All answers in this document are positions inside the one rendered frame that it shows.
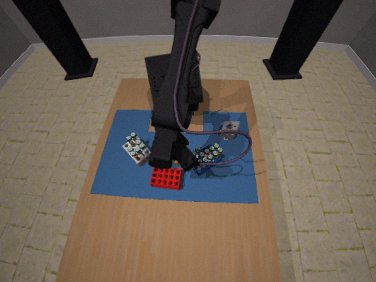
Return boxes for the white tube cap with printed label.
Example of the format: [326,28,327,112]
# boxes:
[195,147,201,158]

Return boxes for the red tube rack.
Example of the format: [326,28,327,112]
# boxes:
[150,167,182,190]

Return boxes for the blue bench mat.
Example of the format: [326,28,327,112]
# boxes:
[90,110,259,204]

